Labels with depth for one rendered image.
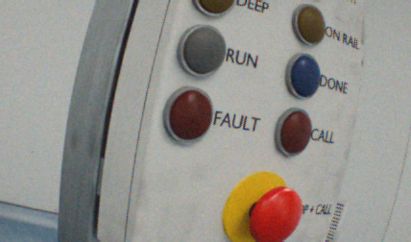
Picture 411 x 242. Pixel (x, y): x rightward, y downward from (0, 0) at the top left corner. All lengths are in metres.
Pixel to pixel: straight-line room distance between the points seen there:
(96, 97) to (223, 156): 0.09
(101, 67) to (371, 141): 3.35
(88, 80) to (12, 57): 3.60
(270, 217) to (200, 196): 0.04
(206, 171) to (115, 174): 0.05
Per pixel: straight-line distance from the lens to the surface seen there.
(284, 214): 0.46
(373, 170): 3.76
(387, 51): 3.78
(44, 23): 4.17
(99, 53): 0.50
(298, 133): 0.48
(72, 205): 0.51
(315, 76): 0.48
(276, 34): 0.47
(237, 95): 0.45
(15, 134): 4.18
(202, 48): 0.42
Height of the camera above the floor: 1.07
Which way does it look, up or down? 3 degrees down
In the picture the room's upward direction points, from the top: 11 degrees clockwise
